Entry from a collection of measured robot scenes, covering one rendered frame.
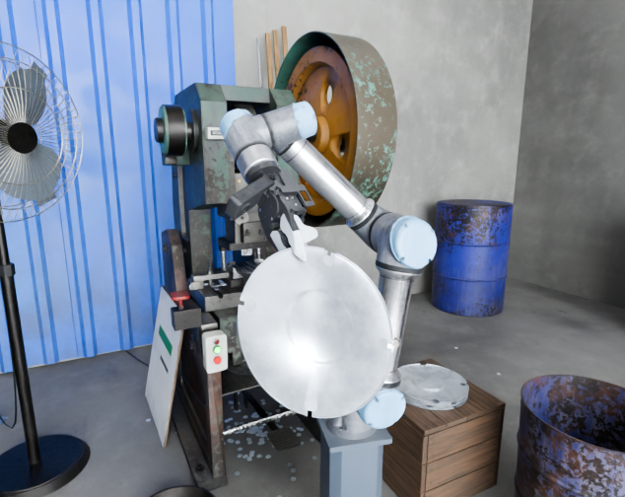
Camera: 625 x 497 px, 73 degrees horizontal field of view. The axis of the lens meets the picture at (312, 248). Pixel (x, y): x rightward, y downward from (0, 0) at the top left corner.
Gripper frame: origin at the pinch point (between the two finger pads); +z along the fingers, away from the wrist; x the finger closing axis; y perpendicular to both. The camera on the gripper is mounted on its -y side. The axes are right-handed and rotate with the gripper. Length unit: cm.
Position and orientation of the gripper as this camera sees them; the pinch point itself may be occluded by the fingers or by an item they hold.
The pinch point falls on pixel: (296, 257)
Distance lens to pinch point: 74.7
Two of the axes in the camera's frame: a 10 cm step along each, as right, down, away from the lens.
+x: -4.4, 5.8, 6.9
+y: 7.9, -1.3, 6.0
